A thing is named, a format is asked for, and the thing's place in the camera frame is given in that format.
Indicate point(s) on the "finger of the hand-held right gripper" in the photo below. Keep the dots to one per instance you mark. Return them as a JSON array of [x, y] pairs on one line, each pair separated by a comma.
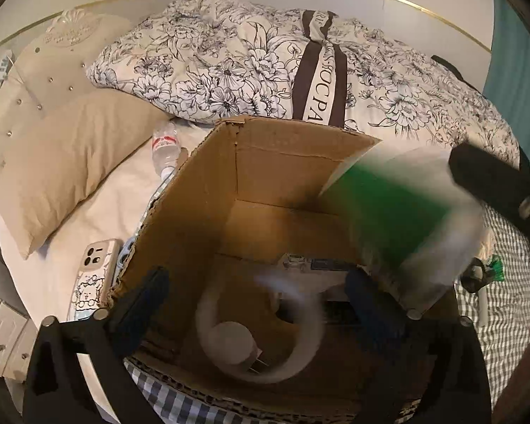
[[499, 185]]

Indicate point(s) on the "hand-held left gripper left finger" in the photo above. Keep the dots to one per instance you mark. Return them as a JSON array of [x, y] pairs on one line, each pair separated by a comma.
[[153, 289]]

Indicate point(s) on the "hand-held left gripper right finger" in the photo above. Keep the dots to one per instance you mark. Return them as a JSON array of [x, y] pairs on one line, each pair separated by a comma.
[[365, 300]]

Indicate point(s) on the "brown cardboard box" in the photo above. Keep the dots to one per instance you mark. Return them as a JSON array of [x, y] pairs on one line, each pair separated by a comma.
[[194, 212]]

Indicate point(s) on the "green and white carton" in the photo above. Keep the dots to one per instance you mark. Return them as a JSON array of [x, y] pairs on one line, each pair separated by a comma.
[[393, 203]]

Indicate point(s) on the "small printed carton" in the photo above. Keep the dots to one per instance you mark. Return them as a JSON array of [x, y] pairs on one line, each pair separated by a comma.
[[318, 265]]

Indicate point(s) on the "phone in cartoon case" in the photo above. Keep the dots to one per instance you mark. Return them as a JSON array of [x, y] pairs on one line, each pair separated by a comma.
[[92, 274]]

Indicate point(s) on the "small green plastic item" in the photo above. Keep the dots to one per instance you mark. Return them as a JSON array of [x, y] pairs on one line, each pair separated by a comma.
[[497, 269]]

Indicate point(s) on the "white bed sheet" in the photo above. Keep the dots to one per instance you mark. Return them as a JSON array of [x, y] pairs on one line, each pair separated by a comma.
[[92, 221]]

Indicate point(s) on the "green checked blanket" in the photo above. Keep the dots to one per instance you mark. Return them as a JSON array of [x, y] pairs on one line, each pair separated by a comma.
[[512, 300]]

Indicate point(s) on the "white stick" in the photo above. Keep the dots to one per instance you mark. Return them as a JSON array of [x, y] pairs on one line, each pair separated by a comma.
[[484, 309]]

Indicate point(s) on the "teal curtain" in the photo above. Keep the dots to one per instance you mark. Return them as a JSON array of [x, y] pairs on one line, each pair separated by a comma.
[[521, 53]]

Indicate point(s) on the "clear plastic water bottle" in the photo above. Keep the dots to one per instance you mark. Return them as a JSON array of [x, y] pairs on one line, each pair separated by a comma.
[[165, 145]]

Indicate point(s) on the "beige pillow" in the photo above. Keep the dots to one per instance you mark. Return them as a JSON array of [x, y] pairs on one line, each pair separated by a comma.
[[70, 163]]

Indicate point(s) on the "white nightstand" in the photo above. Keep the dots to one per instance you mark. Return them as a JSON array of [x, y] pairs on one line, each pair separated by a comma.
[[9, 331]]

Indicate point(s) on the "floral duvet with brown band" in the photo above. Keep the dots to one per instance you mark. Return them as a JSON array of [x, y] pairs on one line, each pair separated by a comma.
[[229, 66]]

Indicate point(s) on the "white wall remote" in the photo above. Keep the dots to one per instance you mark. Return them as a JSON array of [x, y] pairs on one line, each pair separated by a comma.
[[1, 73]]

